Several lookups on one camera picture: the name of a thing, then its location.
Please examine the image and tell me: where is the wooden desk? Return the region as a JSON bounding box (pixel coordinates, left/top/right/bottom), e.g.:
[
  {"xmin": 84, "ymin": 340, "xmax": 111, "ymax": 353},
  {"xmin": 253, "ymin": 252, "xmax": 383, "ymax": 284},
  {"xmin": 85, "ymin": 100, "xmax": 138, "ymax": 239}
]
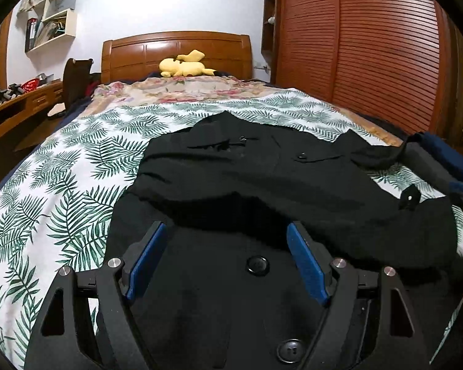
[{"xmin": 0, "ymin": 79, "xmax": 68, "ymax": 197}]

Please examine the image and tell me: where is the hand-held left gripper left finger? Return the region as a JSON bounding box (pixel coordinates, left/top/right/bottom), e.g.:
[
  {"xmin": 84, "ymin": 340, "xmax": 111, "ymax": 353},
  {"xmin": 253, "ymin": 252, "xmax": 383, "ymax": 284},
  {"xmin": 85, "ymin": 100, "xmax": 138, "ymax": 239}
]
[{"xmin": 25, "ymin": 220, "xmax": 168, "ymax": 370}]

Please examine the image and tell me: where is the dark chair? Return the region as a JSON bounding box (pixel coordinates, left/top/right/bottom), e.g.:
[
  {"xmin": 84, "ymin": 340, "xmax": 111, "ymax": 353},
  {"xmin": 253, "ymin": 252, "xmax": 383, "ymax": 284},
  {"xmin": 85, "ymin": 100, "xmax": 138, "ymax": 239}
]
[{"xmin": 46, "ymin": 58, "xmax": 95, "ymax": 120}]

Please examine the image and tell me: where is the wooden window frame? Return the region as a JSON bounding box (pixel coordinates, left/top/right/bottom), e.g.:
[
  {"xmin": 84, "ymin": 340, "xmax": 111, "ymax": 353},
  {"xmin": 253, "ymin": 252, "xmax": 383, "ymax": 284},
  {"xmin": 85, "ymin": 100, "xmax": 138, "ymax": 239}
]
[{"xmin": 0, "ymin": 10, "xmax": 14, "ymax": 88}]

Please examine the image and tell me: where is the black binder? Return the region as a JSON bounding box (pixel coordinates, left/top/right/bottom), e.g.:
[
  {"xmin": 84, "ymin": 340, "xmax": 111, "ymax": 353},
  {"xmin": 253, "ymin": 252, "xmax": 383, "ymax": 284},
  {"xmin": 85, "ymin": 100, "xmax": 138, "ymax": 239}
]
[{"xmin": 25, "ymin": 18, "xmax": 38, "ymax": 51}]

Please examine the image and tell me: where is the wooden slatted wardrobe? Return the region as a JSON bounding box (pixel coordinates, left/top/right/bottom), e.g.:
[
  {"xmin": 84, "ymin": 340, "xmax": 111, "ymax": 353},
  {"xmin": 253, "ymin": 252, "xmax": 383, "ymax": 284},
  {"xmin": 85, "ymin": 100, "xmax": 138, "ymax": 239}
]
[{"xmin": 261, "ymin": 0, "xmax": 460, "ymax": 139}]

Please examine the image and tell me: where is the floral blanket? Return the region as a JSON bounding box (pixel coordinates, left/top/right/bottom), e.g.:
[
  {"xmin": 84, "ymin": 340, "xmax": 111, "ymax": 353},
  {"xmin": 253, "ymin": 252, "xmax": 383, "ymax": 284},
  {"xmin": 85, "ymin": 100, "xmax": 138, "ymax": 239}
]
[{"xmin": 88, "ymin": 75, "xmax": 294, "ymax": 105}]

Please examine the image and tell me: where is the white wall shelf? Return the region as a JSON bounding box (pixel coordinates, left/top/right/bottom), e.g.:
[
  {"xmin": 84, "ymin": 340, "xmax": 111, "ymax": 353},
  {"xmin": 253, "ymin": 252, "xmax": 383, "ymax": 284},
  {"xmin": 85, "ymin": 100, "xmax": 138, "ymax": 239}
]
[{"xmin": 16, "ymin": 0, "xmax": 85, "ymax": 52}]

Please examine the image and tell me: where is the yellow plush toy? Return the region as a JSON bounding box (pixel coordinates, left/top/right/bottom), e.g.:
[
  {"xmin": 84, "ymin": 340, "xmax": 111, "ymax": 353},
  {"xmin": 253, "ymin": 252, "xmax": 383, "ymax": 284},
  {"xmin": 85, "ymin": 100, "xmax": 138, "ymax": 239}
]
[{"xmin": 159, "ymin": 49, "xmax": 217, "ymax": 78}]

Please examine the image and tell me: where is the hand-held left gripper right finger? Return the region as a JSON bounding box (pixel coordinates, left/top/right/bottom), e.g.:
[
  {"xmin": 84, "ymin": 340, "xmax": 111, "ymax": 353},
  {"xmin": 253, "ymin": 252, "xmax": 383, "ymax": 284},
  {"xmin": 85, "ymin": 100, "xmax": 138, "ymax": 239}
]
[{"xmin": 286, "ymin": 220, "xmax": 433, "ymax": 370}]

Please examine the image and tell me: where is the black tripod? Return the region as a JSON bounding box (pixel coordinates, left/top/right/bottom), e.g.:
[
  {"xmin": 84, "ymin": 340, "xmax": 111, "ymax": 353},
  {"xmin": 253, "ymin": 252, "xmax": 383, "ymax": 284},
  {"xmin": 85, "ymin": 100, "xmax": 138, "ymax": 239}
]
[{"xmin": 0, "ymin": 84, "xmax": 24, "ymax": 103}]

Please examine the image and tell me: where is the black coat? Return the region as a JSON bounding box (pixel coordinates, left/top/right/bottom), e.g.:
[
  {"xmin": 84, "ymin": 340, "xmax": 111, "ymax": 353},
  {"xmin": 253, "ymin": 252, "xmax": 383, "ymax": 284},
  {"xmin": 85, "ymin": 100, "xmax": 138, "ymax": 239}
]
[{"xmin": 96, "ymin": 110, "xmax": 463, "ymax": 370}]

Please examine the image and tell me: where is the wooden headboard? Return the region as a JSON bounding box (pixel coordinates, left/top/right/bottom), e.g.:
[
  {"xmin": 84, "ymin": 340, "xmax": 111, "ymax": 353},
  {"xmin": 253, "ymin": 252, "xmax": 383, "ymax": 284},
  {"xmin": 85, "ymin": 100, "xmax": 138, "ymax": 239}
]
[{"xmin": 101, "ymin": 31, "xmax": 252, "ymax": 84}]

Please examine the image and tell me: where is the leaf print bed cover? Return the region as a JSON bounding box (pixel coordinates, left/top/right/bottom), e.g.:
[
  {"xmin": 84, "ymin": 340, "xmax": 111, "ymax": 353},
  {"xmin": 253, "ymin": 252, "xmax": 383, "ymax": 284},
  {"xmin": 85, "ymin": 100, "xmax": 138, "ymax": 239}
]
[{"xmin": 0, "ymin": 88, "xmax": 463, "ymax": 370}]

